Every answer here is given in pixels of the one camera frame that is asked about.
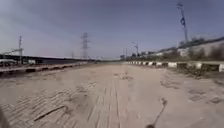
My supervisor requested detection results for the pale long wall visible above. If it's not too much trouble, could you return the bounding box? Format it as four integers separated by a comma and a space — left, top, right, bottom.
139, 36, 224, 58

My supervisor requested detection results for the street lamp pole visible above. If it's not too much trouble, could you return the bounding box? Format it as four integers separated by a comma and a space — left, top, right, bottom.
131, 41, 140, 57

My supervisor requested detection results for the pole with crossarm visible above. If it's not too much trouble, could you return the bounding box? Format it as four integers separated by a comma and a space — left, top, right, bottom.
11, 35, 25, 65

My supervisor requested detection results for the elevated road bridge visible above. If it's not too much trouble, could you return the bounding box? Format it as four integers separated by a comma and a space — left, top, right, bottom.
0, 53, 99, 66

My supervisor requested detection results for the black and white kerb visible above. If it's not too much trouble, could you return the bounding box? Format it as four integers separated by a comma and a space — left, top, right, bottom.
0, 61, 90, 77
122, 60, 224, 73

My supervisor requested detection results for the lattice power pylon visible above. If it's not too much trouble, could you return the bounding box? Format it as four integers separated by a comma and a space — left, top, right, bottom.
80, 32, 91, 61

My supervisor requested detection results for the tall pole with box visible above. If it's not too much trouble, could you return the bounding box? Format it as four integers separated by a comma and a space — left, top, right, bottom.
176, 2, 190, 44

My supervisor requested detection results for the grey brick path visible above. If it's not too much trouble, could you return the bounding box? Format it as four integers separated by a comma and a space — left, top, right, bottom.
0, 63, 224, 128

